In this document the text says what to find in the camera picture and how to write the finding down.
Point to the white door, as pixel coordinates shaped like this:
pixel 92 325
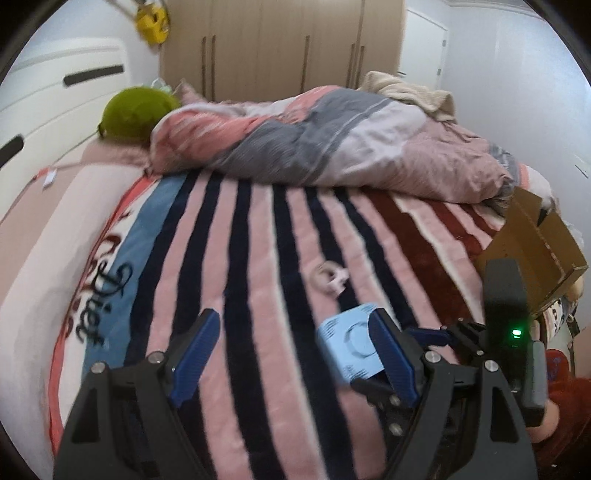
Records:
pixel 424 47

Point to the light blue patterned box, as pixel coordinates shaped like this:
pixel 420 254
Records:
pixel 344 341

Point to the white headboard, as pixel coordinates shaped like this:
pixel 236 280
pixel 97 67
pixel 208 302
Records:
pixel 52 100

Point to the person's right hand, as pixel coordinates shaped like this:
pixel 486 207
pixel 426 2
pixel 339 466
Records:
pixel 548 425

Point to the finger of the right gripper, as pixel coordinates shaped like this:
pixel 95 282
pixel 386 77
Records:
pixel 380 394
pixel 438 340

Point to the white wall switch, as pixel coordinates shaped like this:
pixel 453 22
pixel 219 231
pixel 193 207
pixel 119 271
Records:
pixel 583 166

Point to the brown cardboard box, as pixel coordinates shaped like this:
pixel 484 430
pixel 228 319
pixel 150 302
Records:
pixel 548 256

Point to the beige fleece blanket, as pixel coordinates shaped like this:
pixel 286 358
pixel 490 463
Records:
pixel 438 104

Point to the green round pillow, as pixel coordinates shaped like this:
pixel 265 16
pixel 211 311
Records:
pixel 131 114

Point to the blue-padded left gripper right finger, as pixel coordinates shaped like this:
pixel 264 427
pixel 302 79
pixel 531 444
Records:
pixel 463 421

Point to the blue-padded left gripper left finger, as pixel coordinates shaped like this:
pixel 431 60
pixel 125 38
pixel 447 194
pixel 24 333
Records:
pixel 124 422

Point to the white tape dispenser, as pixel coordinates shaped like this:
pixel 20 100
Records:
pixel 329 278

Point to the striped pink bed blanket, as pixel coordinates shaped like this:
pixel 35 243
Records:
pixel 110 265

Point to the beige wooden wardrobe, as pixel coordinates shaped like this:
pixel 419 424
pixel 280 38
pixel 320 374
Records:
pixel 262 50

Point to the pink grey striped duvet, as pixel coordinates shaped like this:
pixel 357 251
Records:
pixel 331 136

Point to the yellow hanging toy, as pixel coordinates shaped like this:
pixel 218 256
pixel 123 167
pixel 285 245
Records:
pixel 152 21

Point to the red sleeved forearm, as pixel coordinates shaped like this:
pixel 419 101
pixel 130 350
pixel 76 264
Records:
pixel 566 454

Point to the white paper tag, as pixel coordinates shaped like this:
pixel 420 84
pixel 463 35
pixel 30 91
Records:
pixel 47 177

